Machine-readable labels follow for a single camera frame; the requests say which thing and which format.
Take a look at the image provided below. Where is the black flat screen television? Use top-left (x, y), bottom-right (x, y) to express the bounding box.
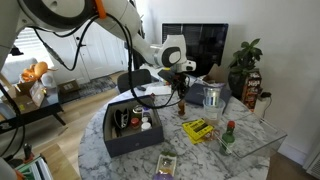
top-left (162, 23), bottom-right (229, 77)

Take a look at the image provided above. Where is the brown paper bag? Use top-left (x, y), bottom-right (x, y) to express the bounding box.
top-left (203, 64), bottom-right (227, 83)

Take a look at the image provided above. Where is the orange plush toy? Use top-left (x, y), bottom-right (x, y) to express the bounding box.
top-left (20, 61), bottom-right (54, 82)

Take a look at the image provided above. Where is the small white bottle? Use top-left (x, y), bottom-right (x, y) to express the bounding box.
top-left (141, 117), bottom-right (149, 123)

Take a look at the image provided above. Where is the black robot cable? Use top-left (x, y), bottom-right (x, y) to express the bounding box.
top-left (29, 13), bottom-right (191, 110)

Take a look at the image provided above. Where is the black remote control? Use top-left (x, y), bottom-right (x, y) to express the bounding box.
top-left (137, 86), bottom-right (146, 91)

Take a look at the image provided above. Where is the dark blue cardboard box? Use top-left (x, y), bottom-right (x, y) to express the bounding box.
top-left (103, 98), bottom-right (164, 158)

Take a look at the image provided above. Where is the white bottle blue cap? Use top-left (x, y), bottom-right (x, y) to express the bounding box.
top-left (142, 107), bottom-right (151, 119)

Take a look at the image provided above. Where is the black side table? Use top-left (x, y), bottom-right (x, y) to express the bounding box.
top-left (0, 88), bottom-right (65, 134)

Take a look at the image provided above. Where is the clear plastic container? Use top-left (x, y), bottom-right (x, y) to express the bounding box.
top-left (208, 113), bottom-right (287, 159)

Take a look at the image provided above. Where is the small brown sauce bottle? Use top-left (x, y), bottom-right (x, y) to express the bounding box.
top-left (178, 99), bottom-right (185, 116)

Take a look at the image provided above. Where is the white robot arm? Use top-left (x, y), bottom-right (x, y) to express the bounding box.
top-left (0, 0), bottom-right (196, 73)

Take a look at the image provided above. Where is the green hot sauce bottle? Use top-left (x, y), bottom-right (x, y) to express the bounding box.
top-left (220, 120), bottom-right (235, 156)

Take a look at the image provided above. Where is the clear plastic cup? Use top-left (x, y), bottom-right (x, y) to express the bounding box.
top-left (203, 98), bottom-right (226, 125)

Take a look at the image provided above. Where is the silver drink can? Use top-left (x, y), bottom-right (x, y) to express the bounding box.
top-left (204, 87), bottom-right (221, 106)

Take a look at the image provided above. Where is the orange jenga box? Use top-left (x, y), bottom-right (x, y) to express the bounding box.
top-left (241, 70), bottom-right (262, 111)

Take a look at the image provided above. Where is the green potted plant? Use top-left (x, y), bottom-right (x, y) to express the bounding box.
top-left (228, 38), bottom-right (263, 100)

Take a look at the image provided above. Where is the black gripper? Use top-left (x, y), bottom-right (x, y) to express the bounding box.
top-left (158, 69), bottom-right (188, 99)

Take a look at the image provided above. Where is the white pill bottle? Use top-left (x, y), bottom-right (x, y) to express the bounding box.
top-left (141, 122), bottom-right (152, 131)

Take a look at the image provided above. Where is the dark grey chair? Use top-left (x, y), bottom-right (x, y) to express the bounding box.
top-left (117, 69), bottom-right (152, 93)

